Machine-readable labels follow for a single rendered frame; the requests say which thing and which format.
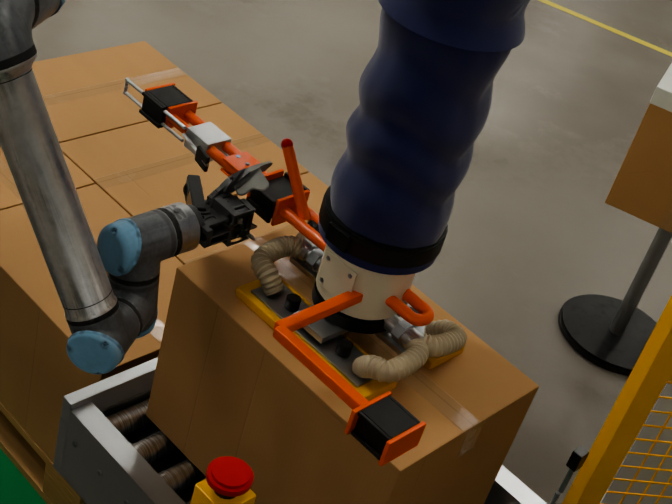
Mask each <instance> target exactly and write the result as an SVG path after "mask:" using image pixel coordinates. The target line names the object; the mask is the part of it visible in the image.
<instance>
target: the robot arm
mask: <svg viewBox="0 0 672 504"><path fill-rule="evenodd" d="M65 1H66V0H0V145H1V148H2V150H3V153H4V155H5V158H6V161H7V163H8V166H9V168H10V171H11V174H12V176H13V179H14V181H15V184H16V187H17V189H18V192H19V194H20V197H21V200H22V202H23V205H24V207H25V210H26V213H27V215H28V218H29V220H30V223H31V226H32V228H33V231H34V233H35V236H36V238H37V241H38V244H39V246H40V249H41V251H42V254H43V257H44V259H45V262H46V264H47V267H48V270H49V272H50V275H51V277H52V280H53V283H54V285H55V288H56V290H57V293H58V296H59V298H60V301H61V303H62V306H63V309H64V311H65V318H66V320H67V323H68V326H69V328H70V331H71V333H72V335H71V336H70V337H69V338H68V341H67V347H66V349H67V354H68V357H69V358H70V360H71V361H72V363H73V364H74V365H75V366H76V367H78V368H79V369H81V370H83V371H85V372H87V373H90V374H97V375H99V374H106V373H109V372H111V371H112V370H113V369H115V368H116V366H117V365H118V364H119V363H121V362H122V360H123V359H124V355H125V354H126V352H127V351H128V350H129V348H130V347H131V345H132V344H133V342H134V341H135V339H137V338H141V337H143V336H145V335H147V334H148V333H150V332H151V331H152V330H153V328H154V326H155V323H156V320H157V316H158V307H157V303H158V290H159V277H160V263H161V261H163V260H165V259H168V258H171V257H174V256H177V255H179V254H182V253H185V252H188V251H191V250H194V249H195V248H196V247H197V246H198V244H200V245H201V246H202V247H203V248H206V247H209V246H212V245H215V244H218V243H221V242H223V243H224V244H225V245H226V246H227V247H228V246H231V245H234V244H237V243H240V242H243V241H245V240H248V239H249V238H250V239H252V240H256V239H255V237H254V236H253V235H252V234H251V233H250V230H252V229H255V228H256V227H257V225H255V224H254V223H252V220H253V216H254V212H255V211H256V209H255V208H254V207H253V206H252V205H251V204H250V203H249V202H248V201H247V200H246V199H244V198H242V199H240V198H238V197H237V196H233V195H232V194H231V193H233V192H234V191H235V190H236V193H237V194H238V195H240V196H243V195H246V194H247V193H248V192H250V191H251V190H259V191H264V190H266V189H267V188H268V187H269V182H268V180H267V179H266V177H265V176H264V174H263V172H264V171H266V170H267V169H268V168H269V167H270V166H271V165H272V164H273V163H272V162H271V161H267V162H263V163H259V164H256V165H253V166H250V167H248V168H246V169H244V168H243V169H242V170H240V171H238V172H236V173H234V174H232V175H230V176H229V177H228V178H226V179H225V180H224V181H223V182H222V183H221V184H220V186H219V187H218V188H216V189H215V190H213V192H211V193H210V194H209V195H208V196H207V199H204V194H203V187H202V184H201V179H200V176H199V175H188V176H187V180H186V183H185V185H184V187H183V193H184V196H185V201H186V204H184V203H182V202H176V203H173V204H170V205H167V206H163V207H160V208H158V209H154V210H151V211H148V212H145V213H141V214H138V215H135V216H132V217H128V218H121V219H118V220H116V221H115V222H113V223H110V224H108V225H106V226H105V227H104V228H103V229H102V230H101V231H100V233H99V236H98V240H97V246H96V243H95V240H94V238H93V235H92V232H91V229H90V227H89V224H88V221H87V218H86V216H85V213H84V210H83V207H82V205H81V202H80V199H79V196H78V194H77V191H76V188H75V185H74V182H73V180H72V177H71V174H70V171H69V169H68V166H67V163H66V160H65V158H64V155H63V152H62V149H61V147H60V144H59V141H58V138H57V136H56V133H55V130H54V127H53V125H52V122H51V119H50V116H49V114H48V111H47V108H46V105H45V103H44V100H43V97H42V94H41V92H40V89H39V86H38V83H37V80H36V78H35V75H34V72H33V69H32V64H33V62H34V60H35V58H36V56H37V50H36V47H35V44H34V41H33V38H32V29H34V28H35V27H36V26H38V25H39V24H40V23H42V22H43V21H44V20H46V19H47V18H48V17H50V16H53V15H55V14H56V13H58V12H59V10H60V9H61V7H62V6H63V5H64V3H65ZM239 237H240V238H241V240H238V241H235V242H231V240H233V239H236V238H239ZM105 270H106V271H107V272H108V276H107V273H106V271H105Z"/></svg>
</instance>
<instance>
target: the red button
mask: <svg viewBox="0 0 672 504"><path fill-rule="evenodd" d="M253 479H254V474H253V471H252V469H251V467H250V466H249V465H248V464H247V463H246V462H245V461H243V460H241V459H239V458H236V457H232V456H222V457H218V458H216V459H214V460H213V461H211V463H210V464H209V466H208V468H207V472H206V480H207V483H208V485H209V486H210V487H211V488H212V489H213V490H214V492H215V494H216V495H217V496H219V497H220V498H223V499H233V498H235V497H236V496H240V495H243V494H245V493H246V492H248V491H249V489H250V488H251V486H252V483H253Z"/></svg>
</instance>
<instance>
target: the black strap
mask: <svg viewBox="0 0 672 504"><path fill-rule="evenodd" d="M330 191H331V185H330V186H329V187H328V188H327V190H326V192H325V194H324V197H323V201H322V204H321V208H320V212H319V221H320V224H321V227H322V229H323V230H324V232H325V234H326V236H325V238H326V239H327V240H328V241H329V242H330V243H332V244H333V245H334V246H335V247H337V248H338V249H339V250H340V251H341V252H343V253H348V254H350V255H352V256H353V257H356V258H358V259H360V260H362V261H365V262H368V263H370V264H374V265H378V266H382V267H388V268H399V269H403V268H413V267H419V266H422V265H425V264H427V263H429V262H431V261H433V260H434V259H435V258H436V257H437V256H438V255H439V253H440V251H441V249H442V246H443V243H444V241H445V238H446V235H447V232H448V225H447V226H446V228H445V230H444V232H443V234H442V235H441V237H440V238H439V240H438V241H437V242H436V243H434V244H432V245H430V246H425V247H420V248H415V249H406V248H400V247H395V246H390V245H386V244H382V243H378V242H375V241H373V240H371V239H369V238H367V237H365V236H362V235H360V234H358V233H356V232H354V231H352V230H351V229H350V228H348V227H347V226H346V225H345V224H344V223H343V222H342V221H341V220H340V219H339V218H338V217H337V216H336V215H335V213H334V212H333V210H332V206H331V200H330Z"/></svg>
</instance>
